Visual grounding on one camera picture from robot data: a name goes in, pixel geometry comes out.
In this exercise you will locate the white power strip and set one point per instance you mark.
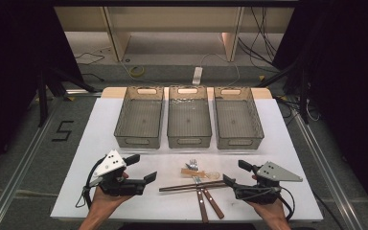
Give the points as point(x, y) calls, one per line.
point(197, 76)

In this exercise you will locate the beige shelf unit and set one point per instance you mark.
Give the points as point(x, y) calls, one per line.
point(172, 19)

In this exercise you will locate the light wooden spoon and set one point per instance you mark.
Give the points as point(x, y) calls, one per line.
point(192, 172)

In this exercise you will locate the person's left hand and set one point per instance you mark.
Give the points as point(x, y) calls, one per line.
point(103, 202)

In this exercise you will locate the black curtain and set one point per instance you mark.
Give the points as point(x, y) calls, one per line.
point(348, 80)
point(19, 48)

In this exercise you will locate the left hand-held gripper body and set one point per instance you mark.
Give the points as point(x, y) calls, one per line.
point(110, 163)

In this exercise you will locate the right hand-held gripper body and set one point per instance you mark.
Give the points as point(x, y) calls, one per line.
point(276, 172)

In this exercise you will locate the grey translucent plastic bin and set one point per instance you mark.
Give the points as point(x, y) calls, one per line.
point(139, 119)
point(238, 119)
point(189, 119)

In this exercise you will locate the dark brown chopstick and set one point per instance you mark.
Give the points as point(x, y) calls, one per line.
point(185, 185)
point(180, 188)

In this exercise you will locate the person's right hand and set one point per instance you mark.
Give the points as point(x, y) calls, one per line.
point(271, 211)

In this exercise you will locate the black metal stand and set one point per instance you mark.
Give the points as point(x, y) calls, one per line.
point(304, 96)
point(42, 102)

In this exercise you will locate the aluminium floor rail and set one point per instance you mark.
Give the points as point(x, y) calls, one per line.
point(19, 166)
point(329, 172)

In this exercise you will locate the yellow tape roll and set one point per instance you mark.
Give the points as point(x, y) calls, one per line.
point(137, 71)

